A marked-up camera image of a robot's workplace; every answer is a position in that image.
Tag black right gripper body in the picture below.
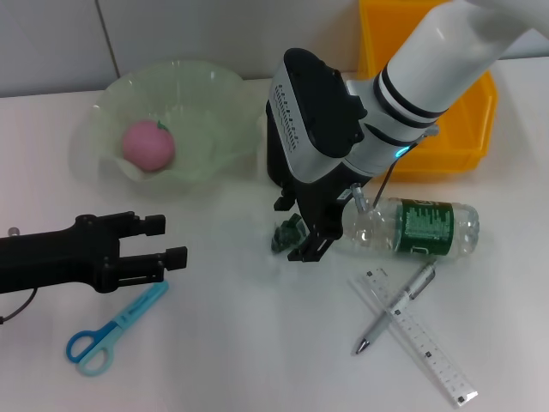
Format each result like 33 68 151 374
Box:
281 161 374 241

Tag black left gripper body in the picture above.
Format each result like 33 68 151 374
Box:
0 211 138 295

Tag green plastic wrapper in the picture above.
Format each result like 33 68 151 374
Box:
269 213 308 255

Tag pink peach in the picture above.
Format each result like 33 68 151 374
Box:
122 119 176 173

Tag clear water bottle green label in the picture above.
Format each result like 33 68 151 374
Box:
341 197 480 261

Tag black mesh pen cup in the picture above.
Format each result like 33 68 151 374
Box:
264 100 297 190

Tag blue scissors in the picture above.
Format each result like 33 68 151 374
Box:
65 281 169 378

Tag silver ballpoint pen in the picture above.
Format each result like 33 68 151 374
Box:
352 259 438 356

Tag pale green glass fruit bowl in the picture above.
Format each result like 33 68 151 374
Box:
69 58 263 201

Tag clear plastic ruler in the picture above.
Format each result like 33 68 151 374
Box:
347 266 480 408

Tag yellow plastic storage bin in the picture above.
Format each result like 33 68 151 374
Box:
358 0 499 184

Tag right wrist connector cable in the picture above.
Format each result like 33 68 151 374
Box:
349 124 441 214

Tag wrist connector cable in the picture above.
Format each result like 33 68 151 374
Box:
349 124 441 214
0 285 40 326

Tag left wrist connector cable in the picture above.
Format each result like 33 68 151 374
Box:
0 285 40 326

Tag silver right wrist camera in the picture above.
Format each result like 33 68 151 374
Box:
269 47 369 185

